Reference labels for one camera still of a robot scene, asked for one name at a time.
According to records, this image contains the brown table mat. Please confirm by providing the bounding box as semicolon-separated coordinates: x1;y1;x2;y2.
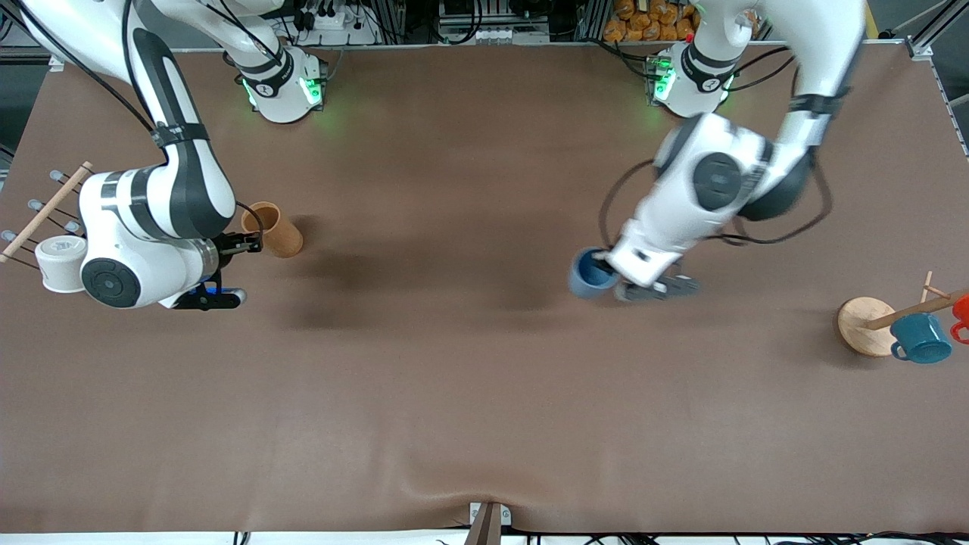
0;42;969;534

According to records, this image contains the bamboo cylinder cup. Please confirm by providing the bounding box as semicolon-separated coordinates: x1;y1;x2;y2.
241;201;304;259

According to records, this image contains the white power strip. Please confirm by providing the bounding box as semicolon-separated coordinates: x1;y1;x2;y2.
291;4;361;33

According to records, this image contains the black wire rack, wooden handle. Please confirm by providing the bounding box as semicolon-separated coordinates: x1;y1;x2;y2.
0;161;95;273

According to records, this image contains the wooden mug tree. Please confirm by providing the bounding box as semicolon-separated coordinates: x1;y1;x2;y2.
837;271;969;358

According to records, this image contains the metal table bracket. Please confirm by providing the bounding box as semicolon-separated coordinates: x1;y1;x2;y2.
469;502;513;528

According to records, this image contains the teal enamel mug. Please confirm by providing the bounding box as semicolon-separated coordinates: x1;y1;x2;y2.
890;313;954;365

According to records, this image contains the bag of orange bread rolls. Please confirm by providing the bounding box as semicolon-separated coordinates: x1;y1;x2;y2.
603;0;701;42

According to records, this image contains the blue plastic cup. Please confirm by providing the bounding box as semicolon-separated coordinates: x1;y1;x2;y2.
569;248;623;298

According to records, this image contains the white connector strip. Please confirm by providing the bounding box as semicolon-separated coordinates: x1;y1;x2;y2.
438;27;550;45

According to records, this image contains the aluminium frame profile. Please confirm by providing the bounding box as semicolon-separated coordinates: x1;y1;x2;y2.
0;30;69;73
878;0;969;61

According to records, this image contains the brown stand bar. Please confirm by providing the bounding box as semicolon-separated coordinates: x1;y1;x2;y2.
463;503;503;545

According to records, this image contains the white enamel cup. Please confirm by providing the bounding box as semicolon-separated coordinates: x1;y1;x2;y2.
34;235;89;294

